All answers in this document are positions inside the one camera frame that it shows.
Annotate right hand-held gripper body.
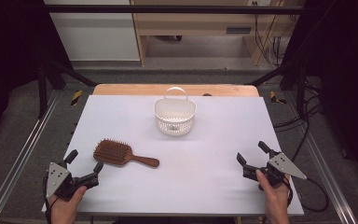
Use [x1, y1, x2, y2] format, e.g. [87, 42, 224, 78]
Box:
[242, 149, 308, 191]

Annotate hanging cables behind desk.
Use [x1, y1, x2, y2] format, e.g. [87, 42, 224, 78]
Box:
[253, 0, 300, 68]

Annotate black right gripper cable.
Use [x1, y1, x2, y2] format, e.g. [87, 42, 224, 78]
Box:
[287, 176, 329, 214]

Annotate brown wooden hairbrush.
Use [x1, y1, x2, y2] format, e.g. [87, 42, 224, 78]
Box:
[92, 138, 160, 169]

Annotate aluminium floor rail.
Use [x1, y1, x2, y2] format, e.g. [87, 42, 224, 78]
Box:
[0, 90, 61, 224]
[287, 92, 358, 224]

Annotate white plastic basket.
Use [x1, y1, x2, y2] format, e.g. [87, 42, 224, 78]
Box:
[153, 86, 198, 136]

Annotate black horizontal frame bar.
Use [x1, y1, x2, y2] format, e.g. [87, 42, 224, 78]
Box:
[43, 4, 306, 15]

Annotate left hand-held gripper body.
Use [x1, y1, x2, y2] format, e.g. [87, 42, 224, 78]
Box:
[45, 160, 101, 202]

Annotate black metal frame stand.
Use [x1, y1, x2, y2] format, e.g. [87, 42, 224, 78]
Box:
[36, 58, 98, 119]
[244, 58, 310, 119]

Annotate person's right hand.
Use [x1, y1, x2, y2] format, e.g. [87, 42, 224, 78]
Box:
[255, 169, 292, 224]

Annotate light wooden desk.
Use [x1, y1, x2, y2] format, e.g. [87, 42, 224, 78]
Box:
[130, 0, 304, 67]

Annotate person's left hand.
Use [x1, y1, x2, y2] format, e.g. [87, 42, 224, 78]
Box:
[49, 185, 89, 224]

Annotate yellow black floor tape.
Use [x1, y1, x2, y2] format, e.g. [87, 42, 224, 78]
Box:
[269, 90, 287, 105]
[70, 90, 84, 107]

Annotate white cabinet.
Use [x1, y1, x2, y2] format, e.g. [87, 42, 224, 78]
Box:
[43, 0, 141, 62]

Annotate black floor cables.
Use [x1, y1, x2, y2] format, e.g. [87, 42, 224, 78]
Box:
[272, 78, 324, 163]

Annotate black curtain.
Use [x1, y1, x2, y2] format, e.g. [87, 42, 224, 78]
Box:
[0, 0, 73, 147]
[282, 0, 358, 189]

